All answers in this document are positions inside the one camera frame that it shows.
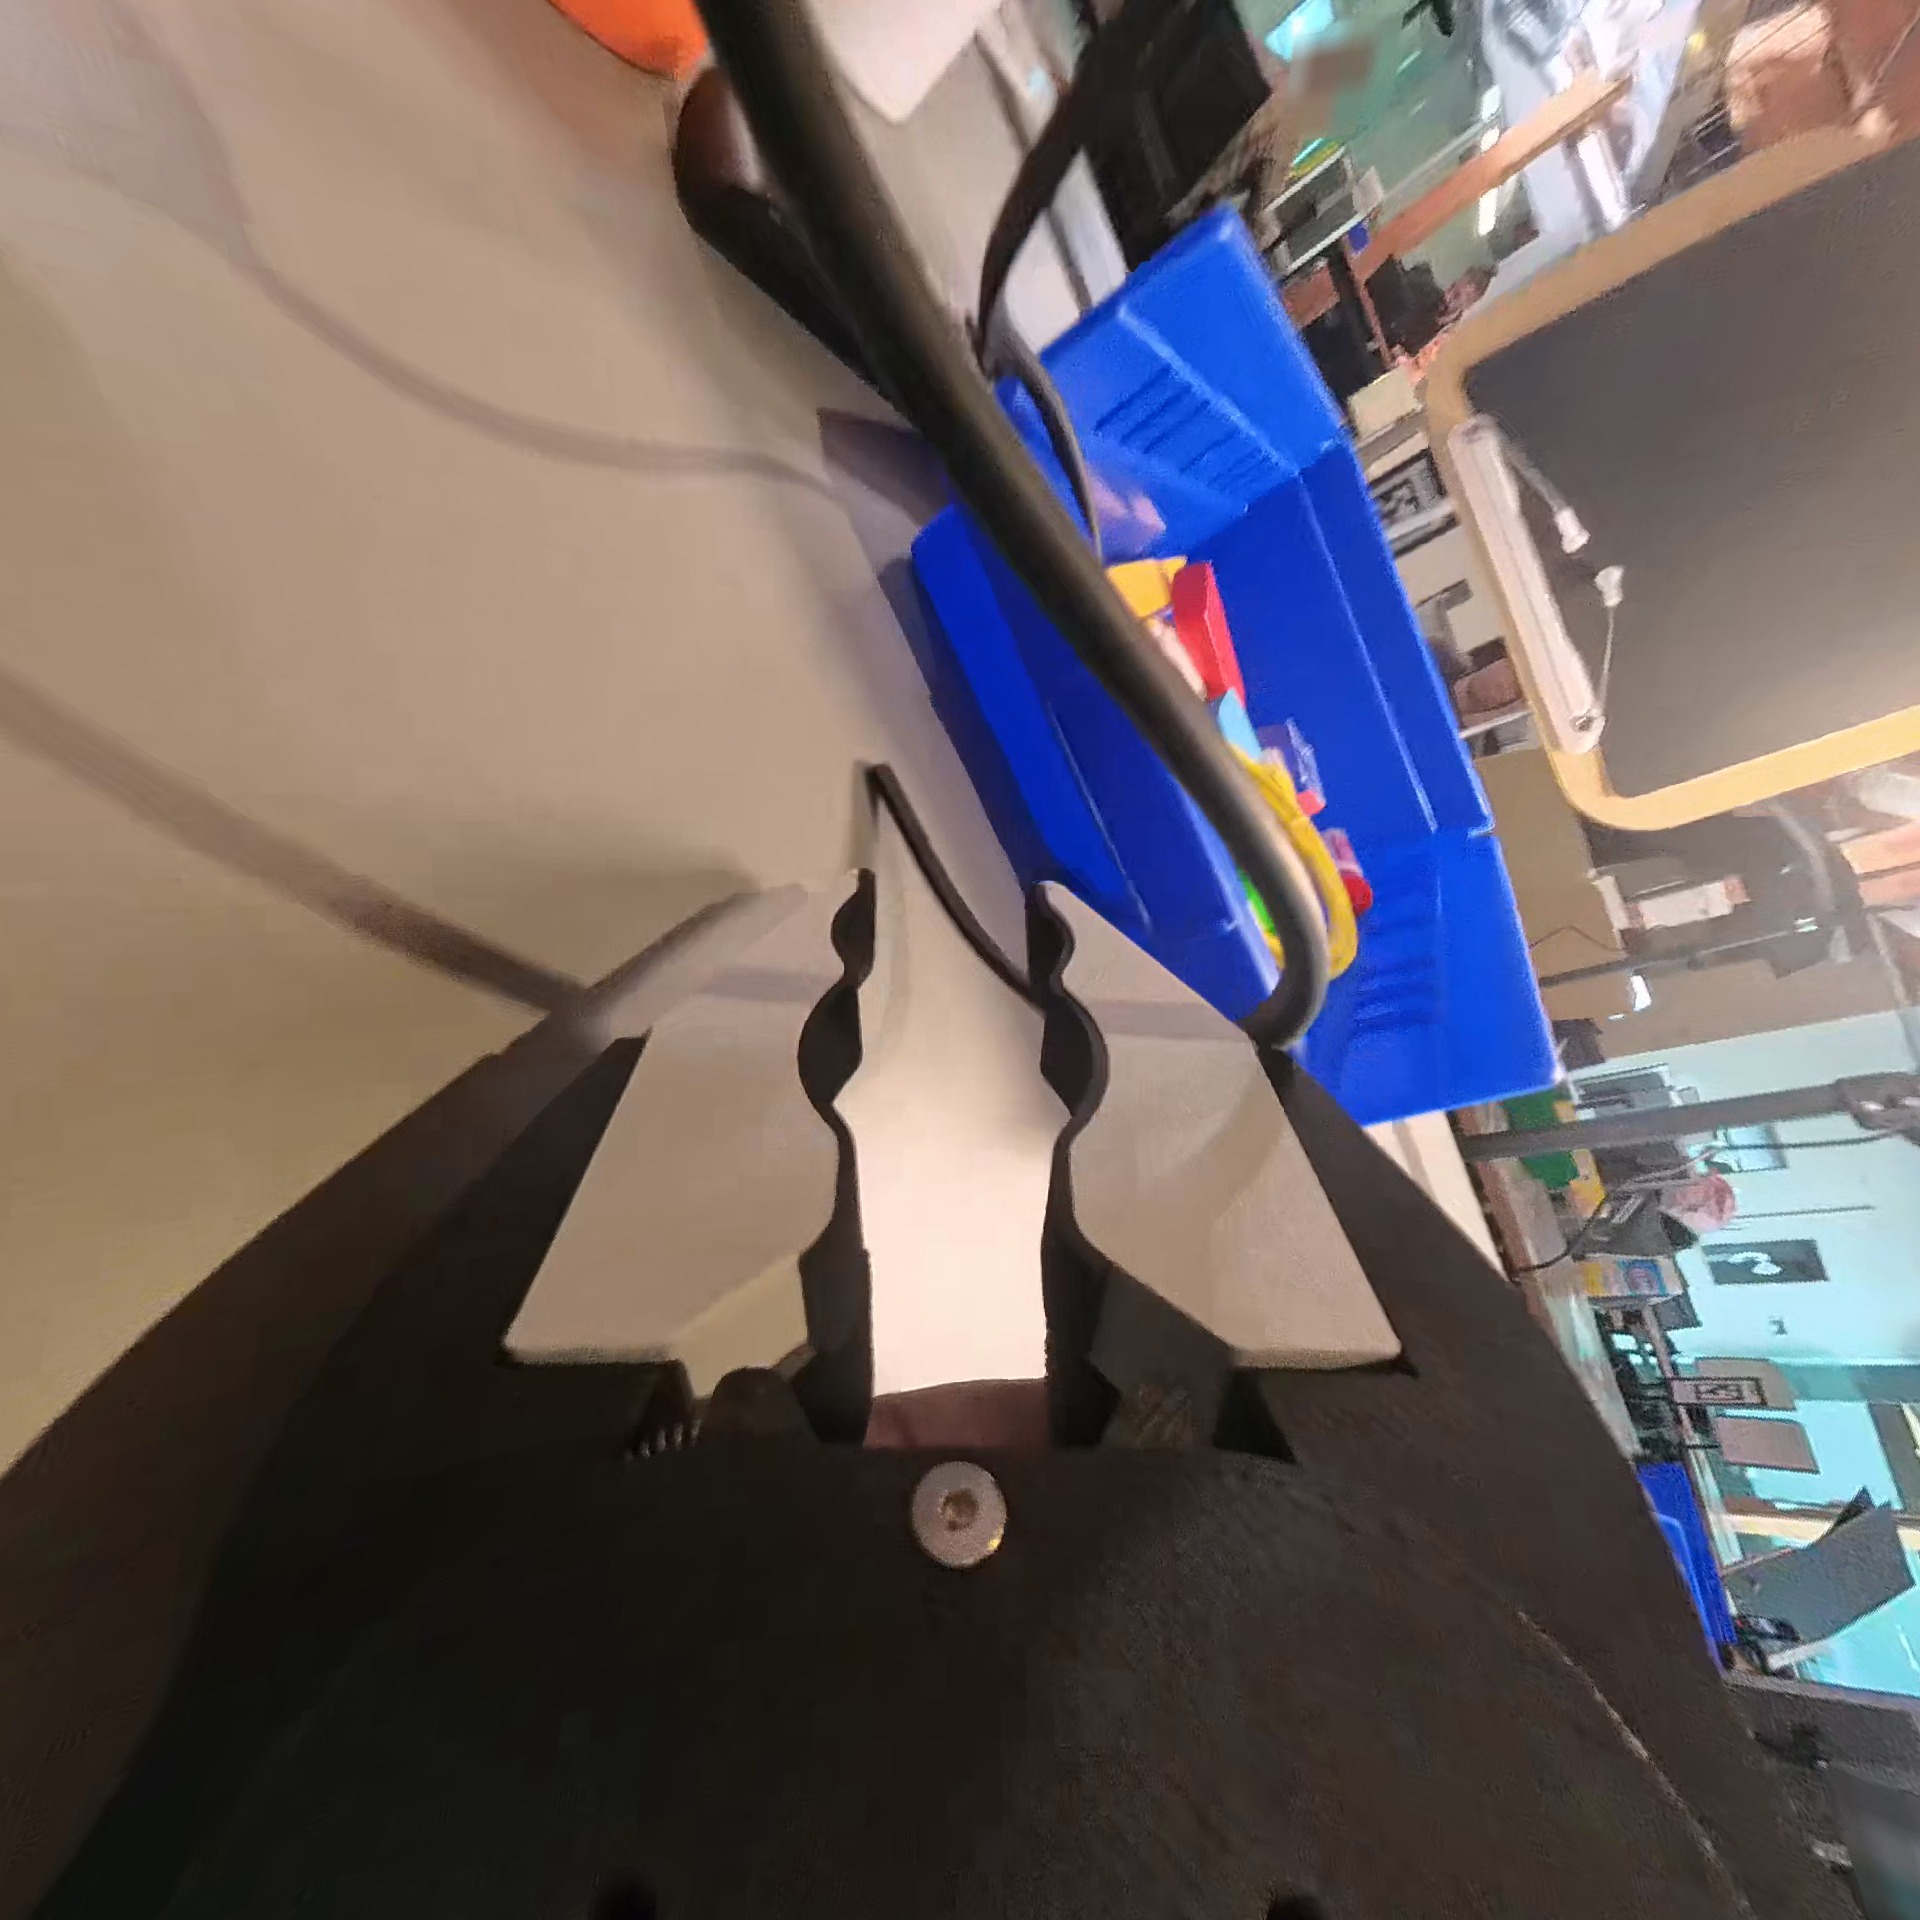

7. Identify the red toy block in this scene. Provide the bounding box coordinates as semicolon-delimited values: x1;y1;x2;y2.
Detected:
1167;565;1251;703

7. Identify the blue plastic bin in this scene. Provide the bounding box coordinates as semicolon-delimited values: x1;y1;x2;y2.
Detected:
904;200;1565;1125
1638;1466;1739;1655

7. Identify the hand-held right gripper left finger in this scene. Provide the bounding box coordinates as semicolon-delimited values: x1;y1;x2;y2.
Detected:
504;865;877;1445

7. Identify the black cable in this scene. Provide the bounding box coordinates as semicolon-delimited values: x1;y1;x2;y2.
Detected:
700;0;1338;1054

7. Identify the black board with wooden rim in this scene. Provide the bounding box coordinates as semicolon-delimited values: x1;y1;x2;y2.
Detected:
1423;128;1920;835

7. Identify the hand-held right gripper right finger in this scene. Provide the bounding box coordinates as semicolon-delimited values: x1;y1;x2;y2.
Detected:
1028;881;1415;1452

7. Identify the black remote control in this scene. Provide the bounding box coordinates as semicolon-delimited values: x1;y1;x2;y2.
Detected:
672;67;962;443

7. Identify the orange object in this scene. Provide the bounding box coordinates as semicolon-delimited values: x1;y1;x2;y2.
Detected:
545;0;714;71

